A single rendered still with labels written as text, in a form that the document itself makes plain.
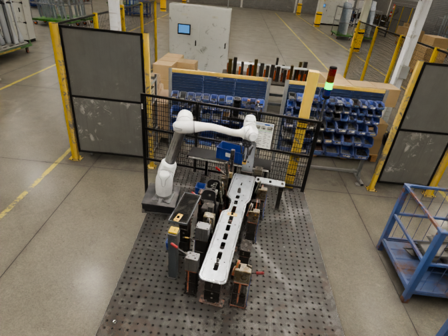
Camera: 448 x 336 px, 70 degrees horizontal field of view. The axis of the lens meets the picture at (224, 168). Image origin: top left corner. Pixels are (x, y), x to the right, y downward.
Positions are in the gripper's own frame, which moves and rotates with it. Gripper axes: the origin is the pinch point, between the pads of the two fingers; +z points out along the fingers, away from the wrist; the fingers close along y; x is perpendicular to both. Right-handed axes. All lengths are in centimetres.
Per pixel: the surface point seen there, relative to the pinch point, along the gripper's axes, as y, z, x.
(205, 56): -201, 54, 634
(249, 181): 7.0, 29.1, 7.9
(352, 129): 133, 36, 211
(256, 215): 20, 28, -44
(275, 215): 38, 59, 2
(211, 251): -7, 29, -93
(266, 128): 13, -9, 54
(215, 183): -18.9, 10.8, -33.5
